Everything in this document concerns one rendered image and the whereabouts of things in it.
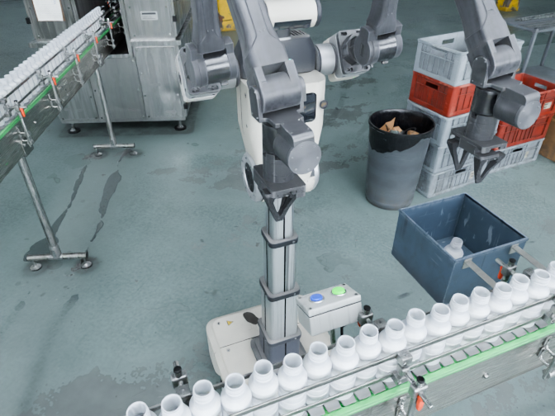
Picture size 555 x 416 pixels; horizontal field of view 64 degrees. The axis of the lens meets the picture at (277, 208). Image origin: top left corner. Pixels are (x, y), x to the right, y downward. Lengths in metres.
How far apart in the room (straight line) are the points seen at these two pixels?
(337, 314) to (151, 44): 3.52
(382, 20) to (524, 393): 1.89
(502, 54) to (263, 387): 0.77
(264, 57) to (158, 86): 3.73
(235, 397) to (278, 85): 0.57
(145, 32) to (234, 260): 2.29
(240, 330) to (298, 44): 1.34
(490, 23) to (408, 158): 2.25
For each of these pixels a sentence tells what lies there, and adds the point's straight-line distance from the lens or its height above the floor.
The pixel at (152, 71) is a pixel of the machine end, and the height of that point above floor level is 0.61.
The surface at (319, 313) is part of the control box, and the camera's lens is 1.06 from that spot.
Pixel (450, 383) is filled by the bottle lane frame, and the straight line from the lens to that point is 1.23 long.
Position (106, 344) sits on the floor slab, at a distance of 2.57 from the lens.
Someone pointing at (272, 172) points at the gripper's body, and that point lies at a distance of 0.76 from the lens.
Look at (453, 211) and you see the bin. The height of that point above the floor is 0.87.
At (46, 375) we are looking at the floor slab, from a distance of 2.56.
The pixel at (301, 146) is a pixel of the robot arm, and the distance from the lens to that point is 0.67.
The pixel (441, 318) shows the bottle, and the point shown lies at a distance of 1.05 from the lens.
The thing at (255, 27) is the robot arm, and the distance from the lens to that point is 0.74.
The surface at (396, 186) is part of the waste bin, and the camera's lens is 3.27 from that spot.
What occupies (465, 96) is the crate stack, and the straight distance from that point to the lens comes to 3.37.
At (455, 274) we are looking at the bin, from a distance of 1.60.
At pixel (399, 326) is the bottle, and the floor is 1.15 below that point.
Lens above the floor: 1.90
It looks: 35 degrees down
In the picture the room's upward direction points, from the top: straight up
